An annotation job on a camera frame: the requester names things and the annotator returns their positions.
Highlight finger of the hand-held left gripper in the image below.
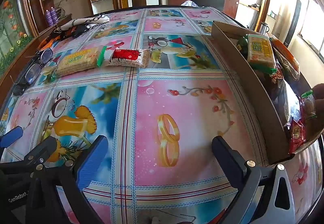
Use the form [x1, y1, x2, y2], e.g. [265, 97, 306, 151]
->
[23, 136, 58, 165]
[0, 126, 24, 150]

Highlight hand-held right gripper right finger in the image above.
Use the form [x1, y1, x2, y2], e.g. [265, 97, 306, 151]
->
[212, 135, 296, 224]

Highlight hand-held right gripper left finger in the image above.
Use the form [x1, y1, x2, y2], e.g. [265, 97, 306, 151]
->
[25, 135, 109, 224]

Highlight cardboard box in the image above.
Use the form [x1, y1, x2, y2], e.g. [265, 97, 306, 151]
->
[211, 21, 324, 166]

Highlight green brown snack packet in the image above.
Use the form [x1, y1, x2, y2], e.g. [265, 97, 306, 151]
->
[301, 90, 318, 121]

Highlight green edged cracker packet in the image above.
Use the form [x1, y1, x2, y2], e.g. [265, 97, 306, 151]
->
[247, 34, 277, 73]

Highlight black eyeglasses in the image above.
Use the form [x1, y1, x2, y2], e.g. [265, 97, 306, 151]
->
[13, 47, 54, 96]

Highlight white plastic packet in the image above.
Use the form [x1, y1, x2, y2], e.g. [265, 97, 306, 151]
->
[278, 80, 303, 126]

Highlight yellow label cracker packet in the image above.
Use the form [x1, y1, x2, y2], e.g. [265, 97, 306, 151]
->
[54, 45, 107, 78]

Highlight dark red snack packet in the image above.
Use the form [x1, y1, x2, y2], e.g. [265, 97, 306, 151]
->
[268, 68, 285, 99]

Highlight red and white snack packet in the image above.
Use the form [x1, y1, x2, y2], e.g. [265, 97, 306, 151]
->
[105, 48, 151, 69]

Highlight dark green snack packet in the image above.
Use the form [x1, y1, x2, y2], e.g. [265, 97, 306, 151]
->
[237, 35, 250, 57]

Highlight orange snack packet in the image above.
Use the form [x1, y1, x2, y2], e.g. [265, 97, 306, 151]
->
[268, 34, 300, 80]

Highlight patterned black white cloth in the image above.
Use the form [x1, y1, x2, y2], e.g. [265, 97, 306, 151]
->
[38, 13, 112, 50]

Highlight black upright pole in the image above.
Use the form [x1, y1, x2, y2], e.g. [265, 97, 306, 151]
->
[283, 0, 303, 47]

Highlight window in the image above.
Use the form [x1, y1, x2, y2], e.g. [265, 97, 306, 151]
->
[299, 0, 324, 55]

